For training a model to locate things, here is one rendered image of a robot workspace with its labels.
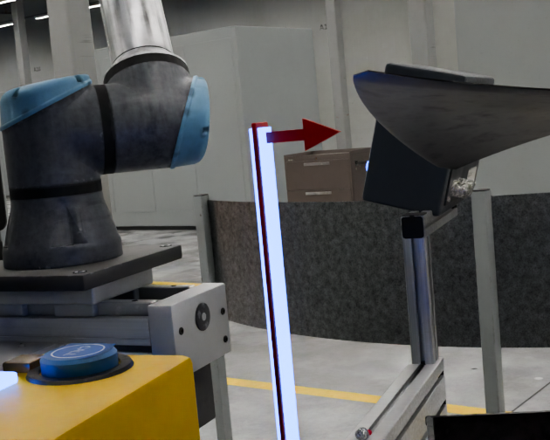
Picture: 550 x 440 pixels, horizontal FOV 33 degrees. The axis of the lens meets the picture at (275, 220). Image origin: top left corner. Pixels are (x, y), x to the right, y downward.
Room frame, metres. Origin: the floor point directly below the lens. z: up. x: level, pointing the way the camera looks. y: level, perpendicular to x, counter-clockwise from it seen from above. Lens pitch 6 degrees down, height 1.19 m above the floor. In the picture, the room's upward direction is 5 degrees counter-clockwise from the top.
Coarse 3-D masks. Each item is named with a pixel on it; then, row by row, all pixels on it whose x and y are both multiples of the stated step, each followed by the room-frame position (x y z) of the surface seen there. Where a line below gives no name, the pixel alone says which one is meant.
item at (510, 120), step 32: (384, 96) 0.62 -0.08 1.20; (416, 96) 0.61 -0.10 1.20; (448, 96) 0.60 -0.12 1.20; (480, 96) 0.59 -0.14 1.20; (512, 96) 0.59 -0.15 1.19; (544, 96) 0.58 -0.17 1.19; (416, 128) 0.69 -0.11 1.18; (448, 128) 0.69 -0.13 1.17; (480, 128) 0.70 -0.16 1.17; (512, 128) 0.70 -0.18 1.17; (544, 128) 0.70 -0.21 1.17; (448, 160) 0.76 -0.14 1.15
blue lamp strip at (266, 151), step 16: (272, 160) 0.71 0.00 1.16; (272, 176) 0.71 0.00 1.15; (272, 192) 0.71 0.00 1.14; (272, 208) 0.70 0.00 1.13; (272, 224) 0.70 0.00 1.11; (272, 240) 0.70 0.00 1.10; (272, 256) 0.70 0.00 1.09; (272, 272) 0.70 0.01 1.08; (272, 288) 0.70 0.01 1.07; (288, 336) 0.71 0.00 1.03; (288, 352) 0.71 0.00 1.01; (288, 368) 0.71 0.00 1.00; (288, 384) 0.70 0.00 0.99; (288, 400) 0.70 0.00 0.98; (288, 416) 0.70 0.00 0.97; (288, 432) 0.70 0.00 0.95
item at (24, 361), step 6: (24, 354) 0.50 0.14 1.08; (30, 354) 0.50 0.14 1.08; (36, 354) 0.50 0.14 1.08; (42, 354) 0.50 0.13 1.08; (12, 360) 0.49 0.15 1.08; (18, 360) 0.49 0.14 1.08; (24, 360) 0.49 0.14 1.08; (30, 360) 0.49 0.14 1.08; (36, 360) 0.49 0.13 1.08; (6, 366) 0.49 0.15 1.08; (12, 366) 0.49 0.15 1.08; (18, 366) 0.48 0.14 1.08; (24, 366) 0.48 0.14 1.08; (30, 366) 0.48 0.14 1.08; (36, 366) 0.49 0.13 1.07; (18, 372) 0.48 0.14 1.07; (24, 372) 0.48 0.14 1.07
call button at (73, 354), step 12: (60, 348) 0.49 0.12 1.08; (72, 348) 0.49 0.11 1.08; (84, 348) 0.48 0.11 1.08; (96, 348) 0.48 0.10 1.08; (108, 348) 0.48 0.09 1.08; (48, 360) 0.47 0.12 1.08; (60, 360) 0.46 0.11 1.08; (72, 360) 0.46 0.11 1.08; (84, 360) 0.46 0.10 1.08; (96, 360) 0.46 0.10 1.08; (108, 360) 0.47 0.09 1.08; (48, 372) 0.47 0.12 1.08; (60, 372) 0.46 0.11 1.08; (72, 372) 0.46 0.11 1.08; (84, 372) 0.46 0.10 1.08; (96, 372) 0.46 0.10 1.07
